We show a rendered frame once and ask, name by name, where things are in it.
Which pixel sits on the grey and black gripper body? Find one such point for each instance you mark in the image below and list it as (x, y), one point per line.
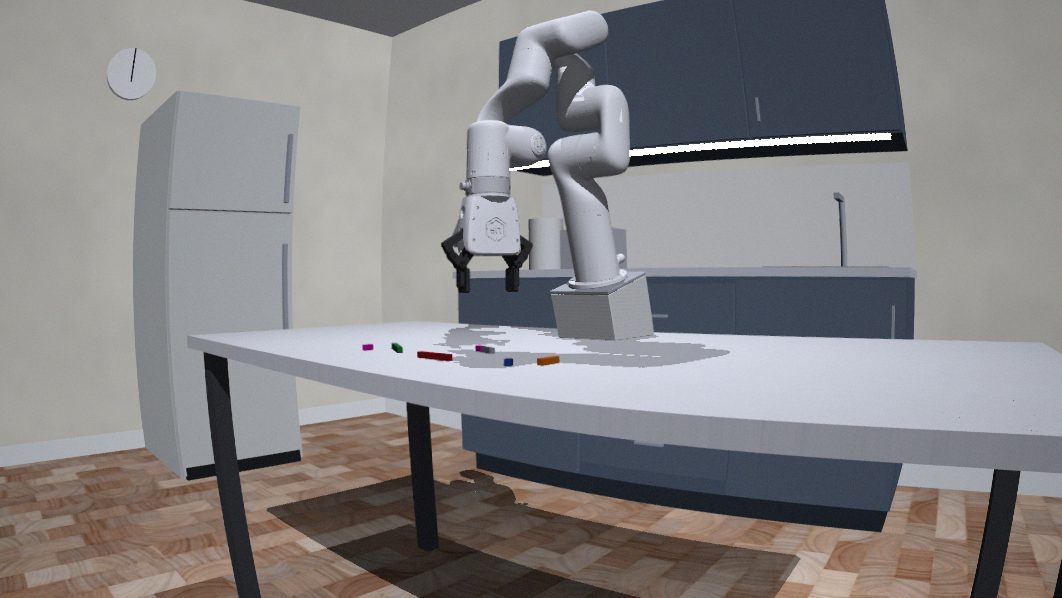
(491, 219)

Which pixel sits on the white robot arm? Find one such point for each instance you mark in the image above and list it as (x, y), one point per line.
(493, 147)

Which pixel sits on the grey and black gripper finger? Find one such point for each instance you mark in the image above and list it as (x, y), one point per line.
(515, 262)
(462, 272)

